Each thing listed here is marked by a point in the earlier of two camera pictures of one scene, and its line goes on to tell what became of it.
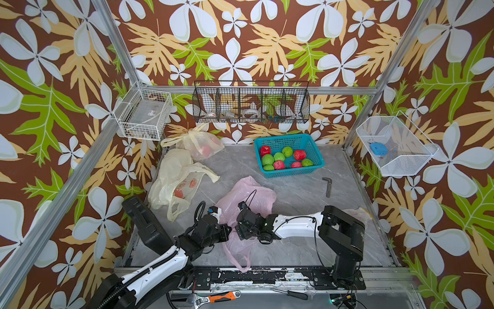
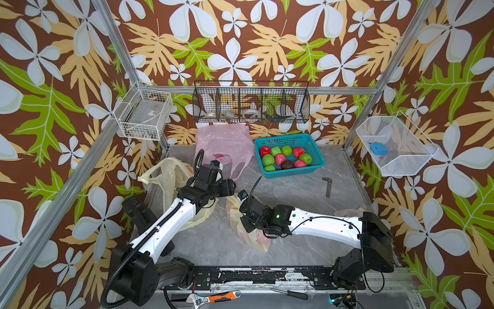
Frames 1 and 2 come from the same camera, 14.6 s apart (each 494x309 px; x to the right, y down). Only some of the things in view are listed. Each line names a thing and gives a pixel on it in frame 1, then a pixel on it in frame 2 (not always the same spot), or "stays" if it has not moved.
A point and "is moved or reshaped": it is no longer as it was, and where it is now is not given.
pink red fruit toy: (279, 165) is moved or reshaped
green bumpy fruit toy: (278, 156) is moved or reshaped
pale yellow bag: (198, 143) → (255, 238)
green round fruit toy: (307, 162) is moved or reshaped
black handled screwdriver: (300, 295) stays
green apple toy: (287, 151) stays
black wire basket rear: (251, 102) stays
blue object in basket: (378, 149) stays
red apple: (265, 150) stays
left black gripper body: (218, 234) → (220, 189)
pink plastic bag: (248, 194) → (230, 143)
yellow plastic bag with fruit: (177, 181) is moved or reshaped
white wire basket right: (395, 145) stays
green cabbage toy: (267, 159) stays
